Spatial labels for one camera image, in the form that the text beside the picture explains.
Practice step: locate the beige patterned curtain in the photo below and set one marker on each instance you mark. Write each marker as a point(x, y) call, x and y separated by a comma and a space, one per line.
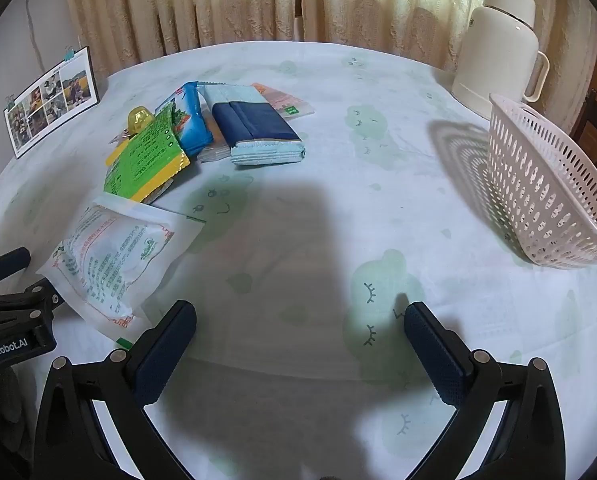
point(378, 0)

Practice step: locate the white plastic basket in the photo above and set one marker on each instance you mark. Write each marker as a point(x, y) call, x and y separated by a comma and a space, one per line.
point(543, 180)

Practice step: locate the person's left forearm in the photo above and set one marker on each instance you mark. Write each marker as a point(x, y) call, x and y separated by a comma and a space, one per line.
point(3, 400)

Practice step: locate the large white snack packet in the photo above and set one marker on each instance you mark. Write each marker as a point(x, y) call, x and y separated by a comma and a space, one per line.
point(118, 255)

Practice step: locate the white thermos jug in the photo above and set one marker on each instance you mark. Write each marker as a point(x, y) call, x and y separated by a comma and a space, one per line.
point(493, 50)

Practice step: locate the green snack packet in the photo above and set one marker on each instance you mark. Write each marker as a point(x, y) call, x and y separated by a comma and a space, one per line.
point(148, 155)

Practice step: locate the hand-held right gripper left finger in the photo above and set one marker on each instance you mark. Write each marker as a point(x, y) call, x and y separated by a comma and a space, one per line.
point(166, 350)

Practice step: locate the orange and pink snack packet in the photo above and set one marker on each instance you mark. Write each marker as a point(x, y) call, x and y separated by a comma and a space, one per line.
point(286, 102)

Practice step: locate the yellow jelly cup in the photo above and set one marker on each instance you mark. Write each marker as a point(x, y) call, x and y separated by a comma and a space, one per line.
point(139, 119)

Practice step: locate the clear biscuit packet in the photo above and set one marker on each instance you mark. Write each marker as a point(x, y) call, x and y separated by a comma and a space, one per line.
point(213, 152)

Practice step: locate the blue snack packet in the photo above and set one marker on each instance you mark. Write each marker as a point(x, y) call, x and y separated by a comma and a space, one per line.
point(191, 120)

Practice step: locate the navy and light blue packet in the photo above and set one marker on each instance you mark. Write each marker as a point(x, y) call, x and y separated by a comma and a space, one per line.
point(253, 120)

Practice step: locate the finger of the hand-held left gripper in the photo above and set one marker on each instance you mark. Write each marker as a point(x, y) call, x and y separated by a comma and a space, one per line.
point(28, 302)
point(8, 262)

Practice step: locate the photo collage board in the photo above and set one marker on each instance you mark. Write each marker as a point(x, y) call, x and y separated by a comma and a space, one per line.
point(53, 100)

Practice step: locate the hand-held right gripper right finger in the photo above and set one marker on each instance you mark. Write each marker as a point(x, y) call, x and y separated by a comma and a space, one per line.
point(436, 350)

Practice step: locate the green printed tablecloth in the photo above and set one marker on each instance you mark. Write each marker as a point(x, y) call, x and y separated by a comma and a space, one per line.
point(328, 135)

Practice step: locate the dark wooden chair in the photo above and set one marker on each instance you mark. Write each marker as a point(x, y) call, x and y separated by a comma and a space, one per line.
point(595, 125)

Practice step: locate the teal binder clip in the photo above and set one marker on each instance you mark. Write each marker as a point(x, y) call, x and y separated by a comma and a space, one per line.
point(11, 101)
point(69, 53)

